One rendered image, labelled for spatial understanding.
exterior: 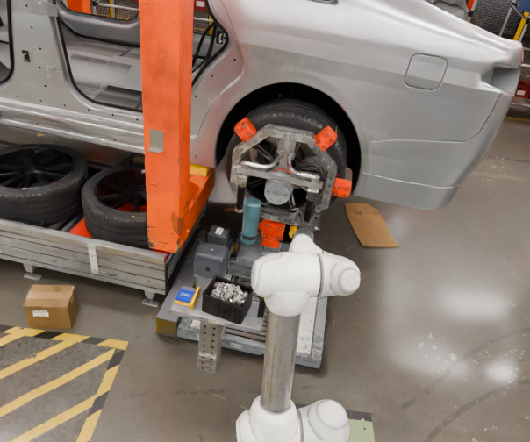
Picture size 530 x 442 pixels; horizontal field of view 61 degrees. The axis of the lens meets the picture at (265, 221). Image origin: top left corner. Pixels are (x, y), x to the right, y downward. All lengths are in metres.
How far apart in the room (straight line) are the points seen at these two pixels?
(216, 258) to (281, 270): 1.24
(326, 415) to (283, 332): 0.38
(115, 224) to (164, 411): 1.02
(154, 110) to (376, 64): 1.04
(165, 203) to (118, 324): 0.86
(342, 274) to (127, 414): 1.42
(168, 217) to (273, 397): 1.04
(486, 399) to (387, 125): 1.55
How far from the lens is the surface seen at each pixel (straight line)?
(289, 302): 1.33
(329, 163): 2.30
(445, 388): 2.79
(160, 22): 1.85
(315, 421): 1.66
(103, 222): 2.68
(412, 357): 2.84
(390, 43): 2.26
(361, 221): 3.72
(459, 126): 2.43
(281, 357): 1.46
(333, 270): 1.33
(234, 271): 2.83
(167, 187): 2.12
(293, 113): 2.31
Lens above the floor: 2.04
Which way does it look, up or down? 36 degrees down
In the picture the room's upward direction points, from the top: 8 degrees clockwise
